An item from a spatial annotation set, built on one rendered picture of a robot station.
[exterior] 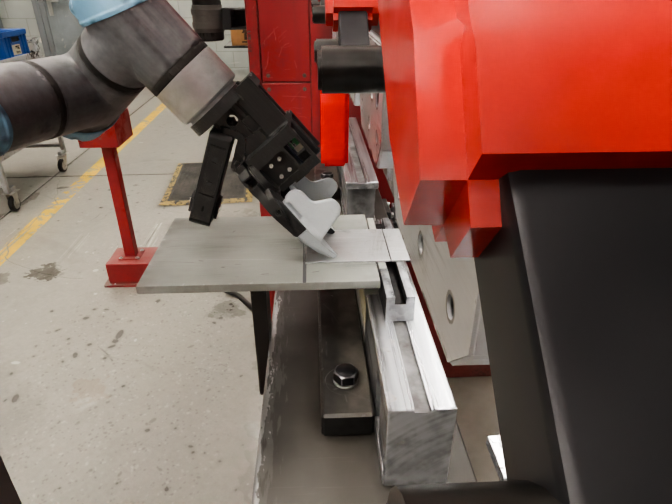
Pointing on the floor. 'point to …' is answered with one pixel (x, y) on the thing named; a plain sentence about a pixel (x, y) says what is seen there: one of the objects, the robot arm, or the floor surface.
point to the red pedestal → (130, 259)
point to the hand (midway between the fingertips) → (323, 241)
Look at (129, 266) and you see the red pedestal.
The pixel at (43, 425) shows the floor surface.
